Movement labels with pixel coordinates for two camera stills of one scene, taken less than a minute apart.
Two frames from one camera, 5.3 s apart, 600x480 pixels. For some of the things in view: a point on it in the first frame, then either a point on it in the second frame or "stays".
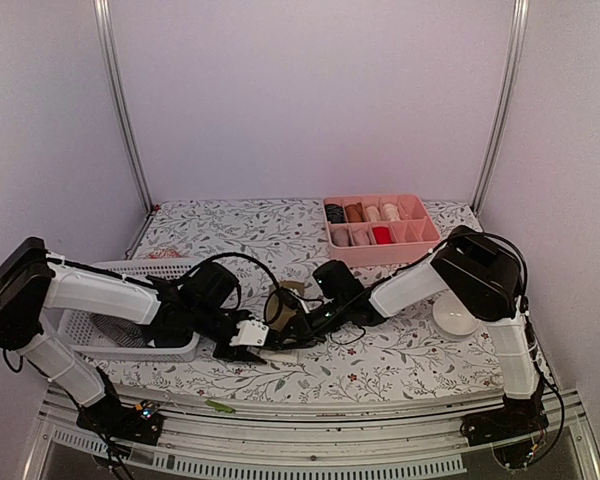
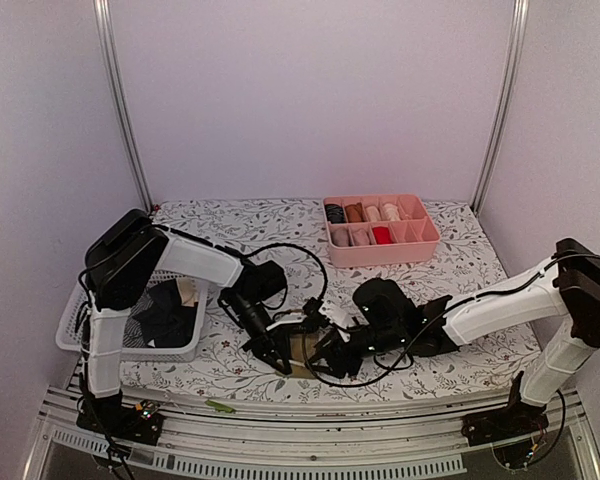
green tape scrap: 220,407 stays
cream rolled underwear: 390,212 stays
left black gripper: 239,354 to 275,342
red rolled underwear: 382,235 stays
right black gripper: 306,336 to 339,359
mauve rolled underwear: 360,237 stays
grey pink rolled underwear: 341,237 stays
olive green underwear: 282,303 to 301,346
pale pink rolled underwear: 373,214 stays
